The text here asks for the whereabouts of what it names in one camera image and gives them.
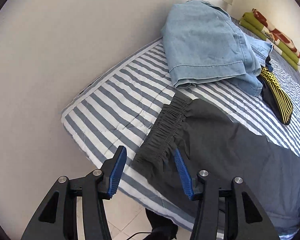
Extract dark blue drawstring pants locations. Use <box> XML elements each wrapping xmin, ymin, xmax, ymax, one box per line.
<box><xmin>132</xmin><ymin>93</ymin><xmax>300</xmax><ymax>235</ymax></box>

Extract dark sock foot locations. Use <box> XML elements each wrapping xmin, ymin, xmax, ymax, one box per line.
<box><xmin>144</xmin><ymin>209</ymin><xmax>178</xmax><ymax>240</ymax></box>

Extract black yellow patterned garment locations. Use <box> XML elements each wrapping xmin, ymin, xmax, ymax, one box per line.
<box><xmin>257</xmin><ymin>56</ymin><xmax>293</xmax><ymax>126</ymax></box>

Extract blue white striped bed quilt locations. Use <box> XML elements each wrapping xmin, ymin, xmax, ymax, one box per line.
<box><xmin>62</xmin><ymin>39</ymin><xmax>300</xmax><ymax>229</ymax></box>

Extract red cream folded blanket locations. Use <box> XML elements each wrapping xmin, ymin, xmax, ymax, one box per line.
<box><xmin>252</xmin><ymin>9</ymin><xmax>300</xmax><ymax>59</ymax></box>

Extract light blue denim garment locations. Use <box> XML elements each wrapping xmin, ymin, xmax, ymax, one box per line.
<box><xmin>161</xmin><ymin>1</ymin><xmax>273</xmax><ymax>96</ymax></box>

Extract green folded blanket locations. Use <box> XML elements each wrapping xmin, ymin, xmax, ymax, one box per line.
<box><xmin>239</xmin><ymin>12</ymin><xmax>300</xmax><ymax>70</ymax></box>

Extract black cable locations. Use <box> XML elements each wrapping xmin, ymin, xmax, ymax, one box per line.
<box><xmin>125</xmin><ymin>232</ymin><xmax>153</xmax><ymax>240</ymax></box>

